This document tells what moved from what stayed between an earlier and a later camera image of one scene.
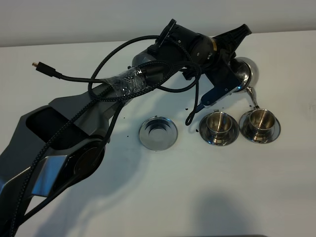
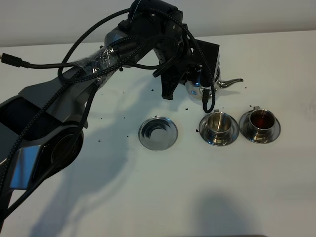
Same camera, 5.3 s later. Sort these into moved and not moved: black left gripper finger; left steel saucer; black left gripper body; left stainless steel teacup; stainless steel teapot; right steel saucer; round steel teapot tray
Moved: black left gripper body; stainless steel teapot; black left gripper finger
Not moved: right steel saucer; left steel saucer; left stainless steel teacup; round steel teapot tray
